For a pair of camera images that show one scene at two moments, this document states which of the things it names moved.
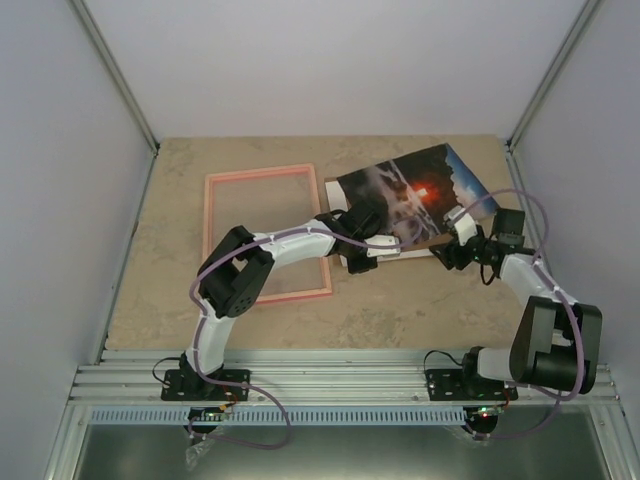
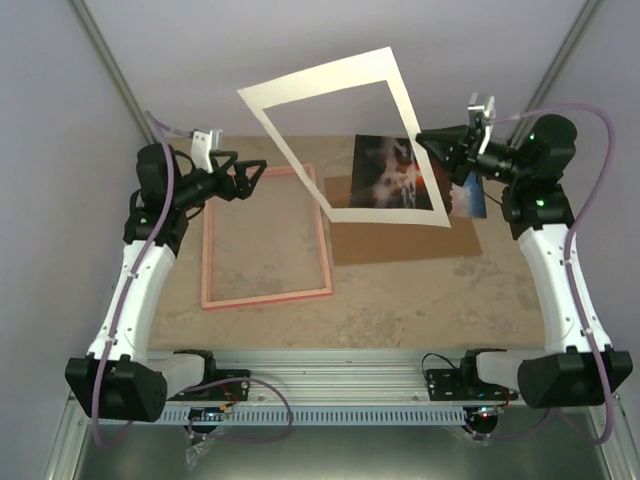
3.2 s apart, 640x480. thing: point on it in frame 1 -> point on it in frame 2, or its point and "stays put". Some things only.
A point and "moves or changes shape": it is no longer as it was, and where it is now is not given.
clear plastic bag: [192, 453] stays put
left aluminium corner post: [115, 73] stays put
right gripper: [451, 253] -> [460, 162]
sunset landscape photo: [416, 192] moves or changes shape
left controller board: [207, 413] stays put
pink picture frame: [273, 295] stays put
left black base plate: [186, 385] stays put
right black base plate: [455, 385] stays put
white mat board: [337, 204] -> [355, 72]
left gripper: [354, 267] -> [243, 190]
